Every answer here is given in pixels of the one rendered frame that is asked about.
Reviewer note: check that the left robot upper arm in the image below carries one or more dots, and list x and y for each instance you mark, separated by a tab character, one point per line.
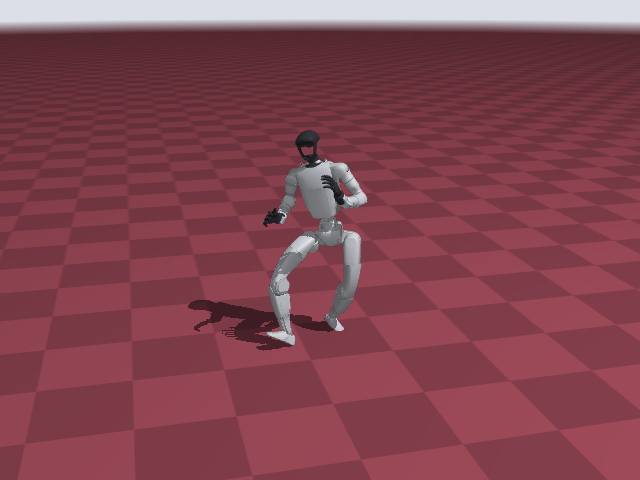
342	171

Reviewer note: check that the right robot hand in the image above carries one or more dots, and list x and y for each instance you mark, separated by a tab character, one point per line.
273	216

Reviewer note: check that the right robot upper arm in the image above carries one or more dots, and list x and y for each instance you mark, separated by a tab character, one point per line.
290	187

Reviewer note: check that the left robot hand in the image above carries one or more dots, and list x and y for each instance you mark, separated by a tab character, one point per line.
338	194

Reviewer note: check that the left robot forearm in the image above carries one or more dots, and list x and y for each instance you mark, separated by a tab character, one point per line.
354	201

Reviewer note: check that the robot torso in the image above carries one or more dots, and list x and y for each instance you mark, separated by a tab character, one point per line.
320	201

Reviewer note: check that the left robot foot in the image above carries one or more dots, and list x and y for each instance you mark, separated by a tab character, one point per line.
334	323

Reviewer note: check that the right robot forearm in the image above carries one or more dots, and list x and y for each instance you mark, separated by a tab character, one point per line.
285	209

